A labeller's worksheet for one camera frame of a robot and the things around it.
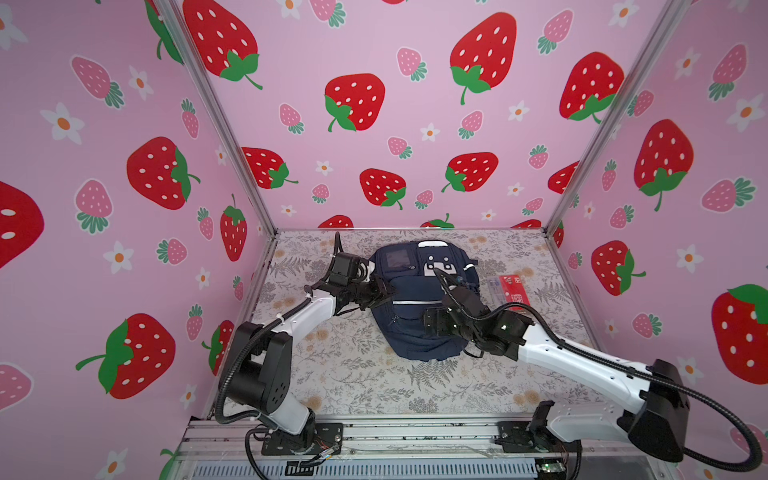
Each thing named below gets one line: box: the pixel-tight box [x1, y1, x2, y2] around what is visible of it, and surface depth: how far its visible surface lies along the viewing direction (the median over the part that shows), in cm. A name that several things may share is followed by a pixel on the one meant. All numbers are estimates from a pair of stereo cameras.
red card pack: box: [499, 275, 531, 311], surface depth 105 cm
